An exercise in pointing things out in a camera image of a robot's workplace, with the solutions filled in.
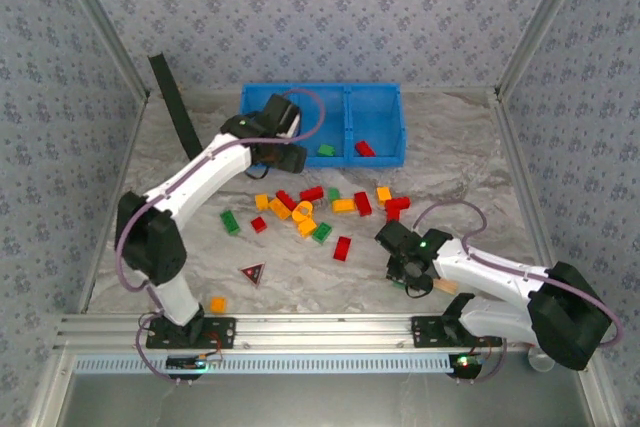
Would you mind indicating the small green lego brick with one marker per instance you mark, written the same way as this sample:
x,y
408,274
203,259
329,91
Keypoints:
x,y
333,194
398,285

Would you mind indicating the small orange lego brick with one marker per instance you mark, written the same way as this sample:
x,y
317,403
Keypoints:
x,y
383,195
218,304
261,201

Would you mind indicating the orange arch lego brick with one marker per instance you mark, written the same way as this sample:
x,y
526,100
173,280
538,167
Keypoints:
x,y
296,212

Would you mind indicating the small red lego brick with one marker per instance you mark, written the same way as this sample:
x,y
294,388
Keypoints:
x,y
392,215
258,224

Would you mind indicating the yellow lego brick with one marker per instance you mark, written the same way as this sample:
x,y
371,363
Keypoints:
x,y
343,205

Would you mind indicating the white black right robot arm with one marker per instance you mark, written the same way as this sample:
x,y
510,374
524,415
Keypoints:
x,y
500,267

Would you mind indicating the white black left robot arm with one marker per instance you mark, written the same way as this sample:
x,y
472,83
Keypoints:
x,y
200,172

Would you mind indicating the small wooden block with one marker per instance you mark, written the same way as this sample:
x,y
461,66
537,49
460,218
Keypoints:
x,y
447,287

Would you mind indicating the blue three-compartment bin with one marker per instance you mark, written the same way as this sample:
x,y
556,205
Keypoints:
x,y
375,112

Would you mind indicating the small circuit board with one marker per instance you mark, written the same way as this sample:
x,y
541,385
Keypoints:
x,y
185,363
465,366

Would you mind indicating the red triangle sign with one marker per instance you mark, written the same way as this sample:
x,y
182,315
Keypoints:
x,y
252,274

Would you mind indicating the black foam strip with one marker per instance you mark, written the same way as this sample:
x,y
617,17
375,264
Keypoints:
x,y
172,102

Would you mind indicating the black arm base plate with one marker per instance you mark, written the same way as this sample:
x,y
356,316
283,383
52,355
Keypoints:
x,y
222,332
425,332

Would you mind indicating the long aluminium mounting rail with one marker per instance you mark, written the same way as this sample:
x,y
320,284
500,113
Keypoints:
x,y
325,332

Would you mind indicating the aluminium side rail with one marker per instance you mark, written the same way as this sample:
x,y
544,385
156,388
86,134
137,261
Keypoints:
x,y
522,172
128,157

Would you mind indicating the aluminium frame post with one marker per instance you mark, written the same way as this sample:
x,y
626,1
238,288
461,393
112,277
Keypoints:
x,y
545,22
104,22
50,392
595,392

